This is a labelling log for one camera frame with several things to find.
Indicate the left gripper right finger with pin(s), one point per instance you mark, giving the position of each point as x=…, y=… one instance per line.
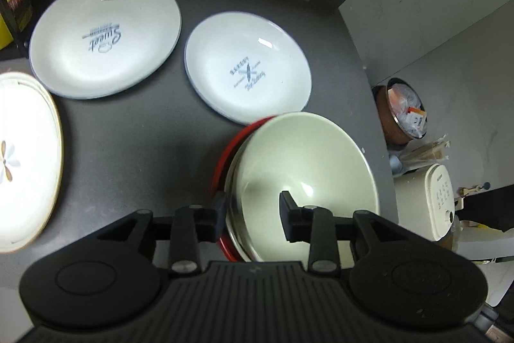
x=312, y=225

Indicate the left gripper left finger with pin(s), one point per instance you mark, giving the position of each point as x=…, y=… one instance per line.
x=191, y=225

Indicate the red and black bowl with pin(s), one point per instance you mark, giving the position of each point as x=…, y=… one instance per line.
x=220, y=176

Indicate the white bowl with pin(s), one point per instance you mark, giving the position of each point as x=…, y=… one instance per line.
x=307, y=155

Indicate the white Bakery plate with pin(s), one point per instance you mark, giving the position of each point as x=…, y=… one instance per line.
x=245, y=67

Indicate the white Sweet plate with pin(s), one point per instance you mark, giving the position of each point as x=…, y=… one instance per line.
x=87, y=49

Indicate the cream electric kettle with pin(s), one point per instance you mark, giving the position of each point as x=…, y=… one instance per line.
x=425, y=201

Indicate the brown pot with packets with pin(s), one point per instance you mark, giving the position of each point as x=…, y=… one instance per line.
x=401, y=112

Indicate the white gold-rimmed plate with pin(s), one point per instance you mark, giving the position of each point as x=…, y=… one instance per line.
x=32, y=159

